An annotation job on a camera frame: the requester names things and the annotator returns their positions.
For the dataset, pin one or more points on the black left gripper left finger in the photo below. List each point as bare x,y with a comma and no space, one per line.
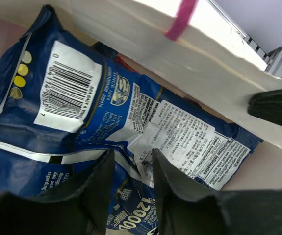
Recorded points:
78,206

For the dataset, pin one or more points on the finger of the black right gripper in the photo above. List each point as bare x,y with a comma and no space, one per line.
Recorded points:
267,106

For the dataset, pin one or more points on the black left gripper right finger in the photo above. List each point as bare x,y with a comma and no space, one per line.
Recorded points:
186,207

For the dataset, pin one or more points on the large blue chips bag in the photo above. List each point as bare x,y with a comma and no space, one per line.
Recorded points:
63,103

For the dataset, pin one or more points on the cream pink paper cake bag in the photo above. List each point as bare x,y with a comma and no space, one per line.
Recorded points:
195,67

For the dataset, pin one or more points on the small blue snack packet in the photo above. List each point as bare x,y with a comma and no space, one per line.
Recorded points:
112,54

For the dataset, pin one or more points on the aluminium table edge rail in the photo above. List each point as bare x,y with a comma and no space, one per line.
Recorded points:
260,23

